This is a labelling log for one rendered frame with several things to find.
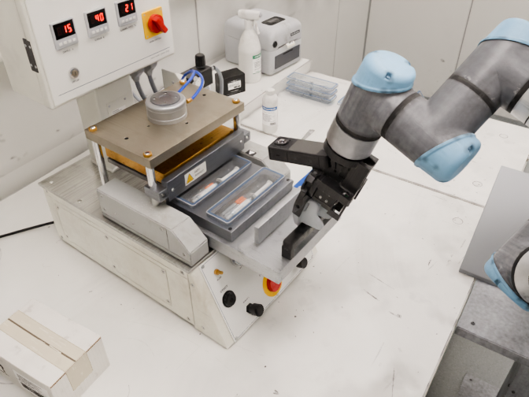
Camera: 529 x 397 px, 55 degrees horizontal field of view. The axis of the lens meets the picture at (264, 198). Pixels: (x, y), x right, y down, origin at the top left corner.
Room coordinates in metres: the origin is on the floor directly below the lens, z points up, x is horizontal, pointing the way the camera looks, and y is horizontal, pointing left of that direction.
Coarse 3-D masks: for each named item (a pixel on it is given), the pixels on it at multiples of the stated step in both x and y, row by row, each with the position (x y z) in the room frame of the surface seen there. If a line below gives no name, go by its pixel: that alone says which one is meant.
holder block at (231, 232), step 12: (252, 168) 0.88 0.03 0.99; (240, 180) 0.84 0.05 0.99; (288, 180) 0.84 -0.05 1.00; (216, 192) 0.80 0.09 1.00; (228, 192) 0.80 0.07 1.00; (276, 192) 0.80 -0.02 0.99; (288, 192) 0.83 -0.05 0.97; (168, 204) 0.77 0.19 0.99; (180, 204) 0.76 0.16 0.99; (204, 204) 0.76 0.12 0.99; (264, 204) 0.76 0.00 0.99; (192, 216) 0.73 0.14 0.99; (204, 216) 0.72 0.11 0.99; (252, 216) 0.73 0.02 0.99; (216, 228) 0.70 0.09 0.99; (228, 228) 0.69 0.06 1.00; (240, 228) 0.70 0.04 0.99; (228, 240) 0.68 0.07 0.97
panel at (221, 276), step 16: (224, 256) 0.71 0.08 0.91; (208, 272) 0.67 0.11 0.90; (224, 272) 0.69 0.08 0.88; (240, 272) 0.71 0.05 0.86; (224, 288) 0.67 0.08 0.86; (240, 288) 0.69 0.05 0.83; (256, 288) 0.71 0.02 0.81; (224, 304) 0.65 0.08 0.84; (240, 304) 0.67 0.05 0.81; (224, 320) 0.63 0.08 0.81; (240, 320) 0.65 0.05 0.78; (240, 336) 0.63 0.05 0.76
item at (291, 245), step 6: (318, 216) 0.71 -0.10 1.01; (294, 228) 0.68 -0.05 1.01; (300, 228) 0.67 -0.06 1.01; (306, 228) 0.67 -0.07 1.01; (312, 228) 0.69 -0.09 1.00; (294, 234) 0.66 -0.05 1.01; (300, 234) 0.66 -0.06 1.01; (306, 234) 0.67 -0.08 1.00; (288, 240) 0.64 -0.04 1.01; (294, 240) 0.64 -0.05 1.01; (300, 240) 0.66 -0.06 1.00; (282, 246) 0.64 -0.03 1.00; (288, 246) 0.64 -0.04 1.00; (294, 246) 0.64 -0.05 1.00; (282, 252) 0.64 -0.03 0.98; (288, 252) 0.63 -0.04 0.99; (288, 258) 0.63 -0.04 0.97
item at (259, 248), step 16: (272, 208) 0.78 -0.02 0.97; (288, 208) 0.75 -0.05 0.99; (256, 224) 0.68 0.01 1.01; (272, 224) 0.71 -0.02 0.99; (288, 224) 0.73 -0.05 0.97; (208, 240) 0.70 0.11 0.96; (224, 240) 0.68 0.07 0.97; (240, 240) 0.68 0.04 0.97; (256, 240) 0.68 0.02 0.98; (272, 240) 0.68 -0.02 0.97; (304, 240) 0.68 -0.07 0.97; (240, 256) 0.65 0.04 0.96; (256, 256) 0.64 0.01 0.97; (272, 256) 0.64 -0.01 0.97; (304, 256) 0.67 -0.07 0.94; (256, 272) 0.63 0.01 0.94; (272, 272) 0.61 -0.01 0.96; (288, 272) 0.63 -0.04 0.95
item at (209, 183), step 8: (232, 160) 0.90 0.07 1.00; (240, 160) 0.90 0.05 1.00; (216, 168) 0.87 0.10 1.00; (224, 168) 0.87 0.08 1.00; (232, 168) 0.87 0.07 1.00; (240, 168) 0.87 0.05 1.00; (208, 176) 0.84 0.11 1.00; (216, 176) 0.84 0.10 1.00; (224, 176) 0.84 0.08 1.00; (200, 184) 0.81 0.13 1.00; (208, 184) 0.81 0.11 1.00; (216, 184) 0.81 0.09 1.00; (184, 192) 0.78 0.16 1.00; (192, 192) 0.78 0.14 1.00; (200, 192) 0.78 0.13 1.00; (208, 192) 0.78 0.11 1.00; (184, 200) 0.76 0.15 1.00; (192, 200) 0.76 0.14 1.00
